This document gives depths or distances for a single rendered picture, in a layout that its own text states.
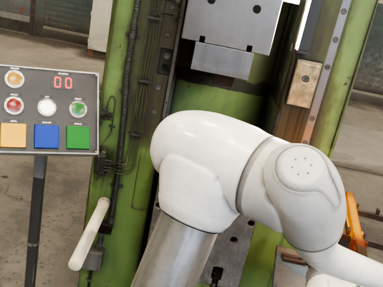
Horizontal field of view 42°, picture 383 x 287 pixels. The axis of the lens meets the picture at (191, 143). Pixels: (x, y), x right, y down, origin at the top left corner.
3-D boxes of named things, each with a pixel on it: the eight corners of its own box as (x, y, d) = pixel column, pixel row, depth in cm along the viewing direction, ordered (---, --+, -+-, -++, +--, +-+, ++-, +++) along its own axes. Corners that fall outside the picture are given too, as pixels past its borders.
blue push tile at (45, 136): (58, 148, 158) (58, 124, 159) (34, 148, 155) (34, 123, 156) (57, 149, 159) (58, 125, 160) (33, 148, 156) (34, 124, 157)
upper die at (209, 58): (247, 80, 168) (254, 53, 164) (190, 69, 167) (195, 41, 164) (242, 57, 207) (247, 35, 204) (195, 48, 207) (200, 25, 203)
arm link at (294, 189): (362, 203, 78) (286, 170, 85) (363, 140, 64) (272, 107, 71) (323, 273, 74) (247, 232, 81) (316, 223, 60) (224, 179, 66)
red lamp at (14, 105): (19, 114, 154) (19, 101, 152) (4, 111, 154) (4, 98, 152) (22, 111, 157) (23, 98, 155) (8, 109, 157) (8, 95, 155)
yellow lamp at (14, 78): (19, 87, 155) (20, 74, 153) (4, 85, 155) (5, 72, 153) (23, 85, 158) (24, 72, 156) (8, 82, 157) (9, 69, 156)
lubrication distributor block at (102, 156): (106, 183, 196) (111, 151, 191) (91, 180, 196) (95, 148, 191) (108, 179, 199) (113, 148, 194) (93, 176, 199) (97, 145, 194)
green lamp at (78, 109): (83, 118, 162) (84, 105, 160) (69, 115, 162) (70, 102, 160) (85, 115, 165) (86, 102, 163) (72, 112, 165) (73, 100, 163)
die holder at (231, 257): (237, 290, 191) (265, 188, 175) (141, 271, 190) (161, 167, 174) (233, 218, 243) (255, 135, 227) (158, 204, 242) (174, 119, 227)
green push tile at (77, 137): (89, 149, 162) (89, 126, 163) (66, 148, 159) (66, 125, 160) (88, 149, 163) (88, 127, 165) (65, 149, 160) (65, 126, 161)
